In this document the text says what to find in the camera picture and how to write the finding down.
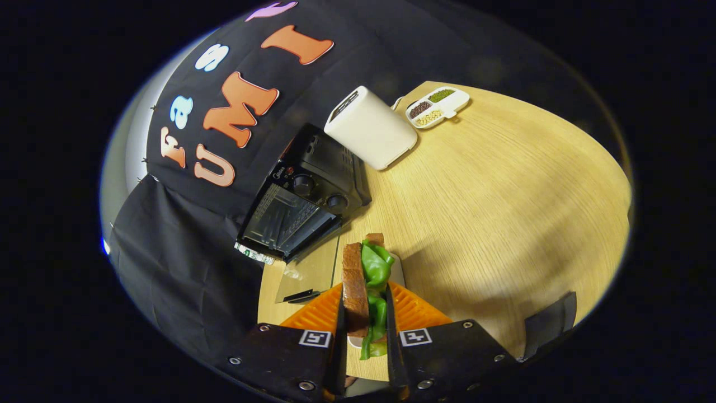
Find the brown bread lettuce sandwich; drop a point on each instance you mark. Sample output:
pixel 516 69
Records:
pixel 353 291

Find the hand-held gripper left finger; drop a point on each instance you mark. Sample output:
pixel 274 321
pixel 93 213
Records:
pixel 291 358

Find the dark grey panel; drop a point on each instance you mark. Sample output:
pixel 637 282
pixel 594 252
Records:
pixel 551 322

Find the black toaster oven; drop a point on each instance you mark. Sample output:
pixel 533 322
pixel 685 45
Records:
pixel 321 168

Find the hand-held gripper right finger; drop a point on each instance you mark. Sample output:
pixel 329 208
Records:
pixel 447 358

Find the white bottle with green label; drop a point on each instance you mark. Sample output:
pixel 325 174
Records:
pixel 254 254

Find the black backdrop cloth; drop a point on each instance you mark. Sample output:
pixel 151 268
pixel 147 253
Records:
pixel 184 268

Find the white bread toaster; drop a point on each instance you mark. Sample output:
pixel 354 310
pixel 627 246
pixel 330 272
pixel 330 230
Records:
pixel 372 131

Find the white divided dish of beans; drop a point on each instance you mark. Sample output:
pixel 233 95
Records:
pixel 447 103

